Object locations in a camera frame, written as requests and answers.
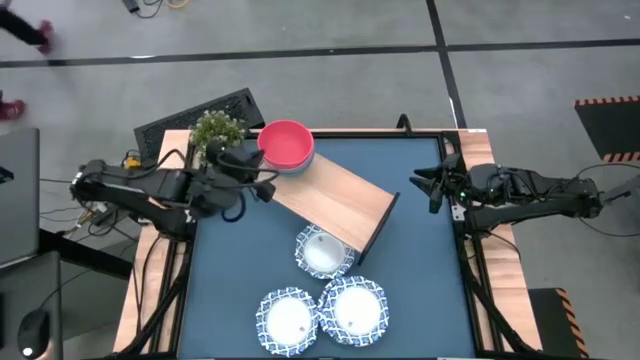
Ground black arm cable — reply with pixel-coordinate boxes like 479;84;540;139
573;162;640;239

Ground coral pink plastic bowl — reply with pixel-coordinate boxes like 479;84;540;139
256;119;316;170

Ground black desk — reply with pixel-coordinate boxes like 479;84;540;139
0;249;65;360

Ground black desk foot bar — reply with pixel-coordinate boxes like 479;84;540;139
38;228;134;281

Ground wooden shelf with black frame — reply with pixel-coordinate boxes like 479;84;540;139
269;149;401;266

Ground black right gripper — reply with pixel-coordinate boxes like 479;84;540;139
409;152;479;216

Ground black keyboard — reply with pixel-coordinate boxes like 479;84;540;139
133;87;267;159

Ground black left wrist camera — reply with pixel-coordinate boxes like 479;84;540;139
254;180;277;205

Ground grey laptop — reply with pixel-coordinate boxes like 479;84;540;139
0;126;41;267

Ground leafy plant in striped pot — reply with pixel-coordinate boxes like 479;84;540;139
188;109;249;161

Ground blue patterned paper bowl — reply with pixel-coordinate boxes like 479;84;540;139
255;286;320;357
294;223;357;280
317;275;390;347

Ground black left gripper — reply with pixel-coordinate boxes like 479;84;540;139
188;140;265;219

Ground black aluminium table frame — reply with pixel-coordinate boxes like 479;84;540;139
99;128;546;360

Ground mauve pink plastic bowl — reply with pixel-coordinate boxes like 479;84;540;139
260;149;316;173

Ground blue cable loop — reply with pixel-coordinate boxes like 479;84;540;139
220;192;248;224

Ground blue table mat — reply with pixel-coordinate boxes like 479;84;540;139
177;137;477;359

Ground black hazard-striped floor mat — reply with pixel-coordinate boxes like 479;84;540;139
573;95;640;164
528;287;591;359

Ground black computer mouse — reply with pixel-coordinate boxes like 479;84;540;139
17;308;55;360

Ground person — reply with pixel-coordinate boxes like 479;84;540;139
0;7;56;122

